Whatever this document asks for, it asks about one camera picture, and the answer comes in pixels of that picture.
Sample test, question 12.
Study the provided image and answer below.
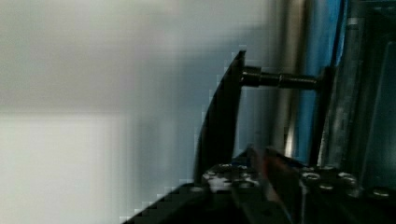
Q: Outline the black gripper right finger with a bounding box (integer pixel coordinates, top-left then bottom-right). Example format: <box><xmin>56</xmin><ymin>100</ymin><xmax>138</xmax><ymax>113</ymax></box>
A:
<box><xmin>262</xmin><ymin>147</ymin><xmax>363</xmax><ymax>224</ymax></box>

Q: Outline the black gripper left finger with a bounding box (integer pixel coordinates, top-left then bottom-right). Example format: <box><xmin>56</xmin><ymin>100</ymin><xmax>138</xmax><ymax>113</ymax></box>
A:
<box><xmin>200</xmin><ymin>146</ymin><xmax>272</xmax><ymax>224</ymax></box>

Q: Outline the blue glass oven door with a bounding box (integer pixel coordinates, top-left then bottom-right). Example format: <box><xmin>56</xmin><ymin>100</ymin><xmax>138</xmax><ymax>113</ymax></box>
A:
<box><xmin>192</xmin><ymin>0</ymin><xmax>348</xmax><ymax>184</ymax></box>

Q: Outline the black toaster oven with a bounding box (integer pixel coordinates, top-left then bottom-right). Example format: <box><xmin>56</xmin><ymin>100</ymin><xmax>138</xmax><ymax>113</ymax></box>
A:
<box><xmin>318</xmin><ymin>0</ymin><xmax>396</xmax><ymax>189</ymax></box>

